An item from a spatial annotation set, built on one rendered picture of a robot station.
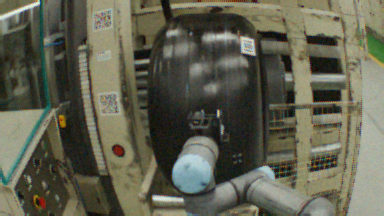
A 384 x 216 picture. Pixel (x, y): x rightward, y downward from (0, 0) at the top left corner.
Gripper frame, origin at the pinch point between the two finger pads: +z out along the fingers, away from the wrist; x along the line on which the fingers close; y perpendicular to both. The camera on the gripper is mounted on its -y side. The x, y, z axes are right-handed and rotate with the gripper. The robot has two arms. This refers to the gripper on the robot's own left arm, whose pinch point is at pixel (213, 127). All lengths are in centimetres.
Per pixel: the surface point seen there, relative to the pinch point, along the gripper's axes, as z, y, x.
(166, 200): 15.7, -30.6, 18.5
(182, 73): 5.5, 11.9, 7.3
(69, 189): 10, -28, 55
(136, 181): 22.6, -27.0, 29.3
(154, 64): 9.4, 13.8, 15.1
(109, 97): 19.5, 2.4, 32.7
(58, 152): 8, -12, 54
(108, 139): 21.0, -11.6, 35.8
